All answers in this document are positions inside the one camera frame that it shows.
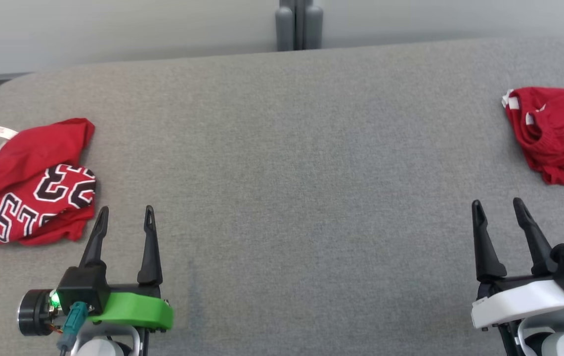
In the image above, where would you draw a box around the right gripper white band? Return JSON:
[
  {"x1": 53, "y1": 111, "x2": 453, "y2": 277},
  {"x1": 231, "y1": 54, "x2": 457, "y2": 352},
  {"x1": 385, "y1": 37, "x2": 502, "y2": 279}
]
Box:
[{"x1": 471, "y1": 197, "x2": 564, "y2": 331}]

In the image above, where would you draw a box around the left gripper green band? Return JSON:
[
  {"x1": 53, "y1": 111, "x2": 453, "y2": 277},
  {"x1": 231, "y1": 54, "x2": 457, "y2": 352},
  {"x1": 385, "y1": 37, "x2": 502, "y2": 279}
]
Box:
[{"x1": 17, "y1": 205, "x2": 174, "y2": 337}]

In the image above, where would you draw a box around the grey partition post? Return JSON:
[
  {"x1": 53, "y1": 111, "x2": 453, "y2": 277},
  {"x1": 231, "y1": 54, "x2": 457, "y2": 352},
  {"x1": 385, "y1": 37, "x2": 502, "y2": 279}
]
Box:
[{"x1": 275, "y1": 0, "x2": 324, "y2": 51}]

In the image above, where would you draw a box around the left cable teal connector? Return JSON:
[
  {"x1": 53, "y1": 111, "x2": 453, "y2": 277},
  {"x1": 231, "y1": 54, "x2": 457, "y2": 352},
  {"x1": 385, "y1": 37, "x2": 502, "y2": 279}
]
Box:
[{"x1": 57, "y1": 302, "x2": 88, "y2": 356}]

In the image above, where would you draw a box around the red jersey number 23 print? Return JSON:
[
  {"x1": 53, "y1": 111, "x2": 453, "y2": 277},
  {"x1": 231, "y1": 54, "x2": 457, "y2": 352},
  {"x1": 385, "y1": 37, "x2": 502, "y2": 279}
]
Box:
[{"x1": 0, "y1": 118, "x2": 97, "y2": 270}]

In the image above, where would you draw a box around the red shorts white trim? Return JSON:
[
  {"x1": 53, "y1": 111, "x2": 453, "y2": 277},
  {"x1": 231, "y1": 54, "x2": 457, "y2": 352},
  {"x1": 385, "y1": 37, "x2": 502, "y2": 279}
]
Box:
[{"x1": 501, "y1": 87, "x2": 564, "y2": 187}]

